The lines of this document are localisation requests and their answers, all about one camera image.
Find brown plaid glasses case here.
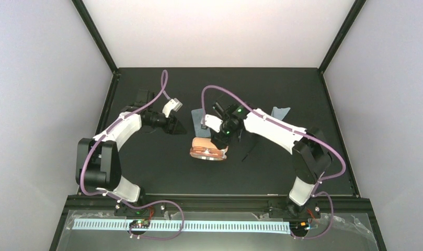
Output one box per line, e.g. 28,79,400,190
190,137,217,149

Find brown translucent sunglasses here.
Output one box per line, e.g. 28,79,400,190
190,147,228,161

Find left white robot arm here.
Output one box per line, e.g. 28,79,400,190
75,90,187,203

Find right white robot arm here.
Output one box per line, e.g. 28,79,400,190
202,102,333,219

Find black sunglasses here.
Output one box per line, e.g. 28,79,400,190
238,129,260,162

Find blue-grey glasses case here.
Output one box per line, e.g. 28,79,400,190
191,108,211,138

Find left small circuit board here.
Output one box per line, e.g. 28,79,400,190
129,220,151,230

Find small circuit board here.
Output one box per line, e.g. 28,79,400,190
129,220,151,230
291,222,311,231

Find right small circuit board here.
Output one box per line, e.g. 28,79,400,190
291,222,311,231

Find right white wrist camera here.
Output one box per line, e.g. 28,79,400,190
201,114,223,133

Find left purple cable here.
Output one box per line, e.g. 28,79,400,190
79,70,185,242

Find purple cable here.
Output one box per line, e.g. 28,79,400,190
201,85,347,241
79,70,185,242

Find black front frame rail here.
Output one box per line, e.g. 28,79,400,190
50,195,387,250

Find white slotted cable duct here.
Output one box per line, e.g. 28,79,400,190
70,219,291,234

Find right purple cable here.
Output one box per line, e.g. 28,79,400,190
201,85,347,241

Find left black frame post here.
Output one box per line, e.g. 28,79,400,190
72,0,118,74

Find black frame post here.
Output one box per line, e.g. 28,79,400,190
72,0,118,74
318,0,367,75

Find right black frame post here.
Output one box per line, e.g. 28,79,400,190
318,0,367,75

